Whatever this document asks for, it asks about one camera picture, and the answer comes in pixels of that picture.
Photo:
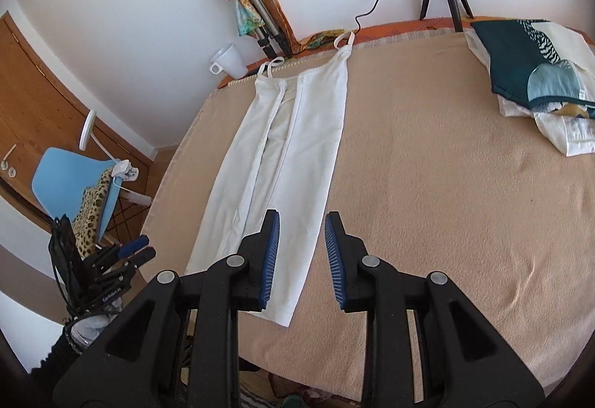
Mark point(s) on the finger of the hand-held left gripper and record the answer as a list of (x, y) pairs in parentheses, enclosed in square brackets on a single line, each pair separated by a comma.
[(132, 246), (139, 257)]

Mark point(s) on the wooden door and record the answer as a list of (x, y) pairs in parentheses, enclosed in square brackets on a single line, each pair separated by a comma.
[(37, 87)]

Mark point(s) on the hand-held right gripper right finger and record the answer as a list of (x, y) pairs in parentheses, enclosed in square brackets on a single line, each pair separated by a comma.
[(334, 259)]

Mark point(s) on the white cup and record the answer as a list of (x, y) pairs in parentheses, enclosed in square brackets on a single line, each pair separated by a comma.
[(230, 57)]

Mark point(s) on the white crumpled clothes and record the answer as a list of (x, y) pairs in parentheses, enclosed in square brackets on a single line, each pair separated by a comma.
[(571, 134)]

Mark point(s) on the orange bed sheet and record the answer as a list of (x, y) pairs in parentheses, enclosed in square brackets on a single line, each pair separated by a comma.
[(395, 28)]

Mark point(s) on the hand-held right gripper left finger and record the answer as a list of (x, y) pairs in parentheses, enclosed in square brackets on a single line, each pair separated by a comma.
[(269, 250)]

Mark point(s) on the beige blanket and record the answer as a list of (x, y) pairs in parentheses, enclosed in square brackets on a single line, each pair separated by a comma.
[(441, 203)]

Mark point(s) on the light blue chair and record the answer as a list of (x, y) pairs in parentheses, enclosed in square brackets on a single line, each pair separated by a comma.
[(60, 180)]

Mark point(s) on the teal printed cloth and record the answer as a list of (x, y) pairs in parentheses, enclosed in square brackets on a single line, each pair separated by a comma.
[(506, 59)]

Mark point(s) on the leopard print cloth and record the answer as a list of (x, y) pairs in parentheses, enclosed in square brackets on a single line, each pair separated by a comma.
[(90, 213)]

